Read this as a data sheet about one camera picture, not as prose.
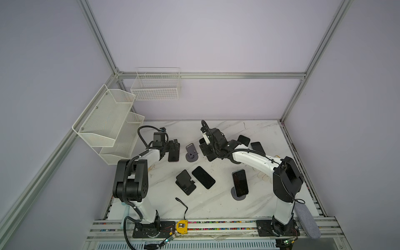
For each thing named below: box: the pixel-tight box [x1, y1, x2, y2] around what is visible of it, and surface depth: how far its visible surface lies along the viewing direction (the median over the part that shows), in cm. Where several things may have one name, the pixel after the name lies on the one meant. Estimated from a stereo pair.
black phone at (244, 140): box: [237, 134, 251, 147], surface depth 92 cm
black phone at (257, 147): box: [250, 141, 267, 156], surface depth 107 cm
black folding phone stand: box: [175, 169, 197, 196], surface depth 84 cm
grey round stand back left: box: [185, 142, 199, 163], surface depth 97 cm
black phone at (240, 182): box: [231, 168, 249, 197], surface depth 79 cm
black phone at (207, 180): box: [191, 166, 216, 190], surface depth 93 cm
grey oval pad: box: [294, 202, 322, 240], surface depth 76 cm
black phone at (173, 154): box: [167, 145, 180, 162], surface depth 103 cm
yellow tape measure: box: [175, 197, 189, 234], surface depth 75 cm
